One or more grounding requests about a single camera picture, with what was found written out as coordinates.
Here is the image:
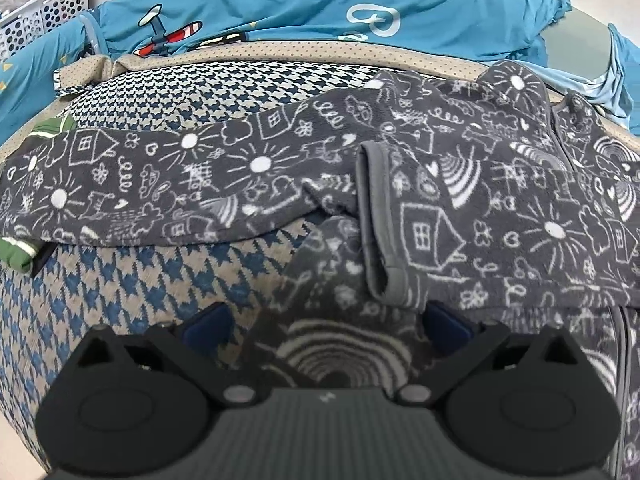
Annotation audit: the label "grey foam pad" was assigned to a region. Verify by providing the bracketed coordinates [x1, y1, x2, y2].
[542, 7, 613, 83]

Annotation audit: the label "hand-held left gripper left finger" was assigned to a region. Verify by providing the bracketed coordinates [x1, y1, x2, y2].
[75, 301, 261, 408]

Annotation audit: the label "blue cushion yellow triangles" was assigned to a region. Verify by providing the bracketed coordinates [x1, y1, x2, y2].
[0, 10, 101, 146]

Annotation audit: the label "grey doodle-print fleece garment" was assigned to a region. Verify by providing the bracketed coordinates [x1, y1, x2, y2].
[0, 60, 640, 480]

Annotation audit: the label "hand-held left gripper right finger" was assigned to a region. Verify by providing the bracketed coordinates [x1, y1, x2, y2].
[395, 300, 581, 408]

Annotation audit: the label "long blue airplane-print cushion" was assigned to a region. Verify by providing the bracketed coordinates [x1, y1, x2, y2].
[82, 0, 571, 61]

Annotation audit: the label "light blue cloth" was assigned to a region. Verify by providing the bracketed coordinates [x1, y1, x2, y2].
[540, 25, 640, 126]

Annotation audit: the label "green grey striped folded garment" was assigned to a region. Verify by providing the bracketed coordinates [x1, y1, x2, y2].
[0, 115, 76, 276]

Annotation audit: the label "blue beige houndstooth mat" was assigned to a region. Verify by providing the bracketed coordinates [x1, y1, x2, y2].
[0, 40, 640, 461]

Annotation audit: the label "white perforated plastic basket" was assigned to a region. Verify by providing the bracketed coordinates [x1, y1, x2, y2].
[0, 0, 98, 61]

